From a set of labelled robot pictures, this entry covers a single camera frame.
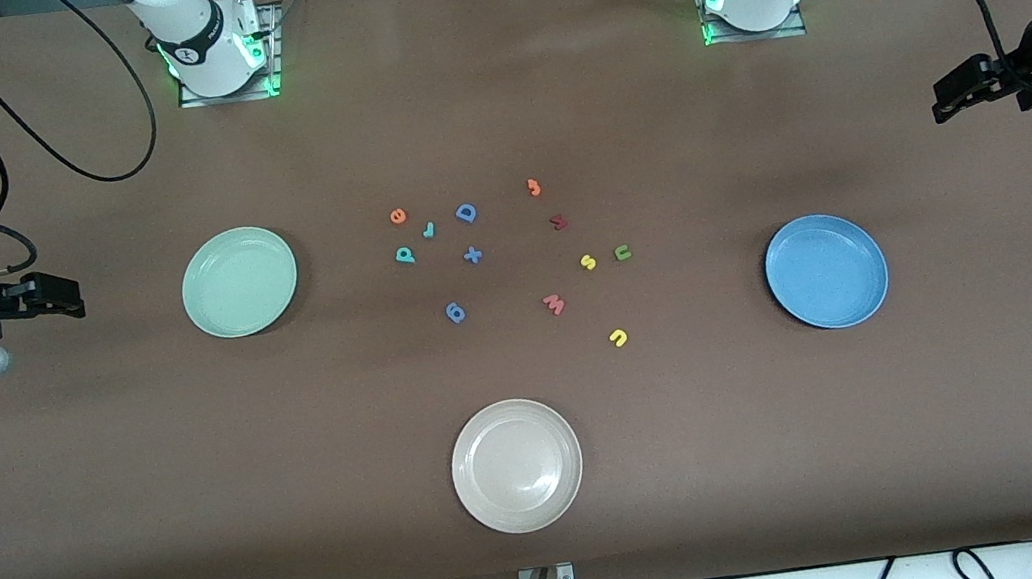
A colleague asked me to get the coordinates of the light green plate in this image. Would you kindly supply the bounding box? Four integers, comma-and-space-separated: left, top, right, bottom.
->
173, 220, 306, 346

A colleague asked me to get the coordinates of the blue plate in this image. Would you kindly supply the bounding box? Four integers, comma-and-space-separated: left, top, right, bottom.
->
758, 205, 896, 338

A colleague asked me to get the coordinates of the beige plate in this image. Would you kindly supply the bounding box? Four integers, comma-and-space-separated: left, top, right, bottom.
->
442, 391, 592, 543

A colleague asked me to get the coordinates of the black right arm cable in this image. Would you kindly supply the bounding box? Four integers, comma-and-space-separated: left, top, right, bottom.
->
0, 0, 176, 277

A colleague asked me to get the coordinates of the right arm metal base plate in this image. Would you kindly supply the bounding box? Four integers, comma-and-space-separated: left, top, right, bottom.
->
167, 0, 294, 110

